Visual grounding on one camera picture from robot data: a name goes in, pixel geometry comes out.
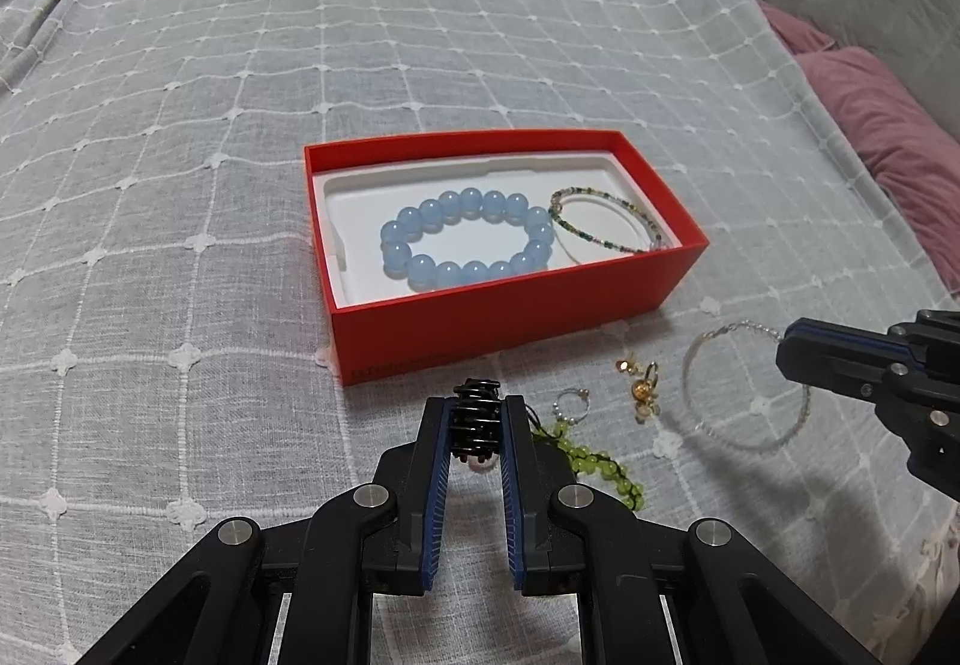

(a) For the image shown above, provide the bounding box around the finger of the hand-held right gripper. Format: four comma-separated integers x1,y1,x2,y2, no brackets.
775,330,960,502
793,308,960,377

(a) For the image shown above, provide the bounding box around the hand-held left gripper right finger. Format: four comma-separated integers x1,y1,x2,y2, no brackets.
499,395,886,665

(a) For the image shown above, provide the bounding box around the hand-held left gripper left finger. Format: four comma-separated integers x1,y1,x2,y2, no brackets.
75,395,458,665

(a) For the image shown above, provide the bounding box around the clear pearl bead bracelet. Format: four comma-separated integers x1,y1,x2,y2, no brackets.
680,321,813,451

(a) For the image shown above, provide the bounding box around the green bead bracelet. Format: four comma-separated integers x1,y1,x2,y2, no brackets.
529,414,647,513

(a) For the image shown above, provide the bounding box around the black hair claw clip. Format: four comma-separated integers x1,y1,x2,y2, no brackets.
450,378,502,468

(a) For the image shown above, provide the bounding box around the small beaded hoop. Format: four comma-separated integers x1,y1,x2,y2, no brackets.
553,388,591,424

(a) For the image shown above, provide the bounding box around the red cardboard box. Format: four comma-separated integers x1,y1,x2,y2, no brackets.
304,129,710,390

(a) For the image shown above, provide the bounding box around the gold ball drop earring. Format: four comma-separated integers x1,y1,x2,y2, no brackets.
630,362,662,425

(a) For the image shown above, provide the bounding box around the blue bead bracelet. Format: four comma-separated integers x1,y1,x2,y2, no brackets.
380,186,557,292

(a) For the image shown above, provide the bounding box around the thin multicolour bead bracelet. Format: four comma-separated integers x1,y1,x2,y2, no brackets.
547,184,670,262

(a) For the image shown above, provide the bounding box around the large pink pillow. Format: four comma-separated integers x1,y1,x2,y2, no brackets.
793,46,960,295

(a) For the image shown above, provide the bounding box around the grey checked blanket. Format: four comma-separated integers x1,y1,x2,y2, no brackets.
0,0,960,665

